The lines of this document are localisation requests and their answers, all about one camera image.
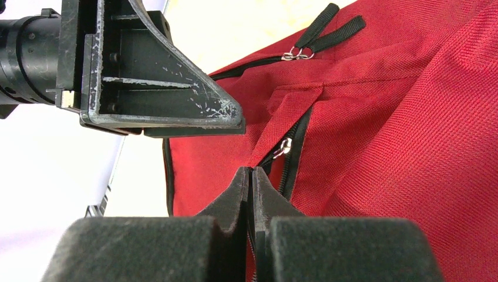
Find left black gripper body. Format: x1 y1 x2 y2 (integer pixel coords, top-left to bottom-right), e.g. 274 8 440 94
1 8 61 119

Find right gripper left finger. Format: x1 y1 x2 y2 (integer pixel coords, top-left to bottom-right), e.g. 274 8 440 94
42 167 249 281

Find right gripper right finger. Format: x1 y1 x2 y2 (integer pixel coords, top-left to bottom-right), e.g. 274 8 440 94
251 167 443 281

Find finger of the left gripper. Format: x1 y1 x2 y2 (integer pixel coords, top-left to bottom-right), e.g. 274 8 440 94
54 1 102 113
80 1 245 138

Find red backpack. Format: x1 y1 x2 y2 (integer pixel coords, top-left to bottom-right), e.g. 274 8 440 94
164 1 497 281

